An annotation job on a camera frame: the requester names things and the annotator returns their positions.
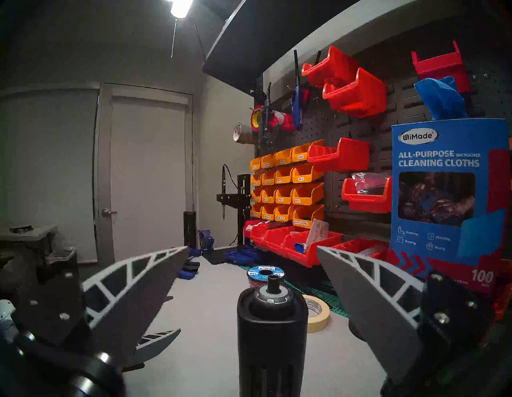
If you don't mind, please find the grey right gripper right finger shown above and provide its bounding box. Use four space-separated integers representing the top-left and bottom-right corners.
317 246 496 397

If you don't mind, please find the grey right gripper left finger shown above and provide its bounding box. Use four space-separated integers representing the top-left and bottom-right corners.
14 246 189 367

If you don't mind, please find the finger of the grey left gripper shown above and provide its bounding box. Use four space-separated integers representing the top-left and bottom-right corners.
122 328 181 373

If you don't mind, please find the black electric screwdriver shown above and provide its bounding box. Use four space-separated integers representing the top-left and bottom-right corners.
237 275 308 397

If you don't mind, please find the beige masking tape roll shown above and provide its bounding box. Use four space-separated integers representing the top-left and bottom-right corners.
302 294 331 333

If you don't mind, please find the red plastic parts bin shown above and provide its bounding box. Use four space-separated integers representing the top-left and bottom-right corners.
411 40 472 93
322 67 388 118
264 226 300 257
282 230 344 268
243 219 264 241
301 45 362 88
341 176 392 214
250 222 280 247
307 137 370 172
332 237 390 261

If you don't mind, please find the black trash bin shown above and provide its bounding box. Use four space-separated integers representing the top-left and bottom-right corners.
45 247 78 283

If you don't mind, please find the blue cleaning cloths box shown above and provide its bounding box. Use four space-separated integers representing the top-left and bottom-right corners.
390 118 510 295

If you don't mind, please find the black cylinder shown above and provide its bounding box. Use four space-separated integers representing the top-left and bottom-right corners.
183 211 197 249

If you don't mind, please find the white paper packet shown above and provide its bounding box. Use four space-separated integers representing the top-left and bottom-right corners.
304 219 329 253

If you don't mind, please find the grey side table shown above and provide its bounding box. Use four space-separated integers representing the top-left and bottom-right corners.
0 223 58 257

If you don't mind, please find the grey door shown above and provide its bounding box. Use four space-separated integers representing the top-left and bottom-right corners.
96 83 194 265

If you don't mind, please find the clear plastic parts bag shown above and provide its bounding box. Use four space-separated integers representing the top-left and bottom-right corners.
351 172 390 196

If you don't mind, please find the black tool stand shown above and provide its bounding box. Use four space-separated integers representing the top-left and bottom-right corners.
216 163 252 249

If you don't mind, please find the red white tape roll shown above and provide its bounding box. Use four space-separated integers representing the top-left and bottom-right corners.
274 111 296 132

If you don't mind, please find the blue microfiber cloth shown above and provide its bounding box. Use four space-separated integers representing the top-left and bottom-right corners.
414 76 468 120

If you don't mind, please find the black caulking gun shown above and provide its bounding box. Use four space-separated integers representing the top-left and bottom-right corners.
256 81 276 154

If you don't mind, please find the ceiling light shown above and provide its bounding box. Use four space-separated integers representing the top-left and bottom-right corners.
168 0 194 18

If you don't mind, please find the black grey overhead shelf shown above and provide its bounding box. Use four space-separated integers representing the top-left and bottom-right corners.
202 0 360 94

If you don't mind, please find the red wire spool blue label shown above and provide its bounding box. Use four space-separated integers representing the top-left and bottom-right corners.
247 265 285 289

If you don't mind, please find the black pegboard wall panel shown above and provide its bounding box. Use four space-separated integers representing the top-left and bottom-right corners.
254 24 512 241

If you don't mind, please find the grey duct tape roll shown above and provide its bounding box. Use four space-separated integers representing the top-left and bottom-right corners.
233 123 258 144

